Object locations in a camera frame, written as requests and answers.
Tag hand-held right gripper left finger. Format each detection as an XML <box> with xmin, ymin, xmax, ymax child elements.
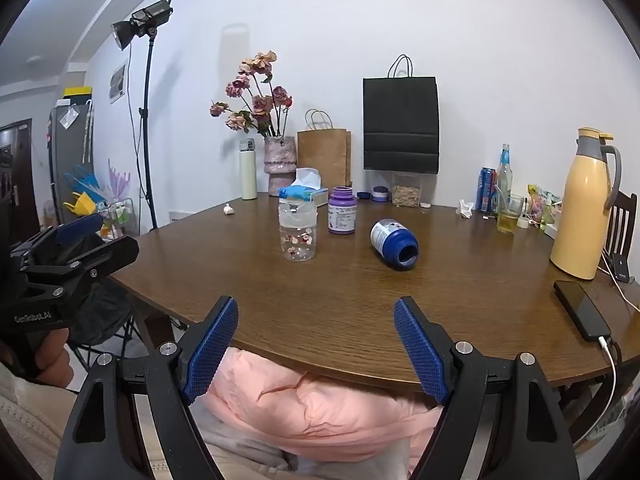
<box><xmin>52</xmin><ymin>296</ymin><xmax>239</xmax><ymax>480</ymax></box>

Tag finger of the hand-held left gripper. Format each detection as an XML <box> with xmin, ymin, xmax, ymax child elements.
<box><xmin>22</xmin><ymin>236</ymin><xmax>140</xmax><ymax>293</ymax></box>
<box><xmin>9</xmin><ymin>214</ymin><xmax>104</xmax><ymax>266</ymax></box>

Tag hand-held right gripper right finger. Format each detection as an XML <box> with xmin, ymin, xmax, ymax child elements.
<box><xmin>393</xmin><ymin>296</ymin><xmax>582</xmax><ymax>480</ymax></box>

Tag blue bottle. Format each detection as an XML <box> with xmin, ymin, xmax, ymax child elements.
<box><xmin>370</xmin><ymin>218</ymin><xmax>420</xmax><ymax>272</ymax></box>

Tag clear floral print cup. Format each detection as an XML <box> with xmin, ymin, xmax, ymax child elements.
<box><xmin>278</xmin><ymin>199</ymin><xmax>318</xmax><ymax>262</ymax></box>

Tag person's left hand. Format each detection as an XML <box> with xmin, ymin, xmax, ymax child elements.
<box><xmin>32</xmin><ymin>329</ymin><xmax>74</xmax><ymax>387</ymax></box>

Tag dark cloth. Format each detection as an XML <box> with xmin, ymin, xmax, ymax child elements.
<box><xmin>69</xmin><ymin>280</ymin><xmax>147</xmax><ymax>363</ymax></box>

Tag dark wooden door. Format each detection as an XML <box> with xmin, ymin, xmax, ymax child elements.
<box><xmin>0</xmin><ymin>118</ymin><xmax>42</xmax><ymax>248</ymax></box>

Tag grey refrigerator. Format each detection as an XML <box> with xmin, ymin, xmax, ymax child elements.
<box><xmin>47</xmin><ymin>102</ymin><xmax>96</xmax><ymax>222</ymax></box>

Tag pink cloth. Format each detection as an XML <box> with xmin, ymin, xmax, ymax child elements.
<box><xmin>199</xmin><ymin>347</ymin><xmax>447</xmax><ymax>464</ymax></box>

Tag black light stand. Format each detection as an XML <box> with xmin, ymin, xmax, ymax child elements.
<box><xmin>126</xmin><ymin>35</ymin><xmax>162</xmax><ymax>232</ymax></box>

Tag purple jar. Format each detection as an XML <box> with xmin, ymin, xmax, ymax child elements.
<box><xmin>327</xmin><ymin>186</ymin><xmax>358</xmax><ymax>236</ymax></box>

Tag clear container with grains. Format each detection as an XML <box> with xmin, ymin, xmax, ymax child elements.
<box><xmin>391</xmin><ymin>172</ymin><xmax>423</xmax><ymax>208</ymax></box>

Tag glass with yellow drink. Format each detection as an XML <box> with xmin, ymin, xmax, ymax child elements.
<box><xmin>496</xmin><ymin>193</ymin><xmax>525</xmax><ymax>235</ymax></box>

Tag white thermos bottle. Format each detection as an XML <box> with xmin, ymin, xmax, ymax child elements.
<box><xmin>239</xmin><ymin>138</ymin><xmax>258</xmax><ymax>201</ymax></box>

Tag black smartphone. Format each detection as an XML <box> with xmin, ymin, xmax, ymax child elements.
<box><xmin>552</xmin><ymin>280</ymin><xmax>613</xmax><ymax>343</ymax></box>

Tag blue drink can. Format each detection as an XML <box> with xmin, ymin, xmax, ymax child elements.
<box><xmin>475</xmin><ymin>166</ymin><xmax>498</xmax><ymax>214</ymax></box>

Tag blue tissue box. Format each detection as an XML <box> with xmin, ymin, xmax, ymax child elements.
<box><xmin>278</xmin><ymin>167</ymin><xmax>330</xmax><ymax>208</ymax></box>

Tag colourful snack packets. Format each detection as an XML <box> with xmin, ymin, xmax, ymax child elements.
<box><xmin>525</xmin><ymin>184</ymin><xmax>564</xmax><ymax>234</ymax></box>

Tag pink ceramic vase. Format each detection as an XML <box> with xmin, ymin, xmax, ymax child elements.
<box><xmin>263</xmin><ymin>135</ymin><xmax>299</xmax><ymax>197</ymax></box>

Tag clear glass bottle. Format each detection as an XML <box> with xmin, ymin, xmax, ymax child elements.
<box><xmin>494</xmin><ymin>143</ymin><xmax>515</xmax><ymax>216</ymax></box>

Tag dried pink flowers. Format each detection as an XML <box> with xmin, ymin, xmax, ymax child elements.
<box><xmin>209</xmin><ymin>50</ymin><xmax>294</xmax><ymax>139</ymax></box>

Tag yellow thermos jug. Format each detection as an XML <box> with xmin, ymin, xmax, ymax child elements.
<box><xmin>549</xmin><ymin>127</ymin><xmax>623</xmax><ymax>281</ymax></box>

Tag black studio light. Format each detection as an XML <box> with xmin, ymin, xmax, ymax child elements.
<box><xmin>110</xmin><ymin>0</ymin><xmax>174</xmax><ymax>52</ymax></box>

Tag brown paper bag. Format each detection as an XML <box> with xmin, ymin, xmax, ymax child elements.
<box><xmin>297</xmin><ymin>109</ymin><xmax>352</xmax><ymax>189</ymax></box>

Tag black paper bag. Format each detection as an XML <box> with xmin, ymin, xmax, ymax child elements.
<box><xmin>362</xmin><ymin>54</ymin><xmax>440</xmax><ymax>175</ymax></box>

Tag dark wooden chair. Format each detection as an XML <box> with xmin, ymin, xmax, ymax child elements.
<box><xmin>602</xmin><ymin>190</ymin><xmax>639</xmax><ymax>284</ymax></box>

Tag wall panel box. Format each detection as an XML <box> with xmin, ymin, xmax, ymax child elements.
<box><xmin>108</xmin><ymin>63</ymin><xmax>126</xmax><ymax>105</ymax></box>

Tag white charging cable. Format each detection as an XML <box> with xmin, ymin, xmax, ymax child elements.
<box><xmin>575</xmin><ymin>336</ymin><xmax>620</xmax><ymax>447</ymax></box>

